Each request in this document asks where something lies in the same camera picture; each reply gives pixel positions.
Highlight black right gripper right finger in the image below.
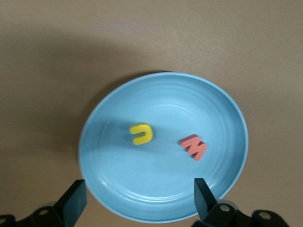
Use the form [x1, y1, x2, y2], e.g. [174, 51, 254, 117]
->
[191, 177, 291, 227]

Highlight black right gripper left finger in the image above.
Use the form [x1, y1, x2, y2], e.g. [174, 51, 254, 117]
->
[0, 179, 88, 227]

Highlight red foam letter m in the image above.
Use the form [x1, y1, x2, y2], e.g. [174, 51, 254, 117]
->
[178, 134, 208, 163]

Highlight yellow foam letter u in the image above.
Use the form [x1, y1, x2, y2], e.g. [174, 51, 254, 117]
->
[129, 122, 154, 146]

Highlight blue plate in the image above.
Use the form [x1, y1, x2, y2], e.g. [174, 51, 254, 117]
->
[78, 72, 249, 224]

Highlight brown paper table cover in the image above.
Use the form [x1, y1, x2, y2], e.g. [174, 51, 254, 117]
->
[0, 0, 303, 227]

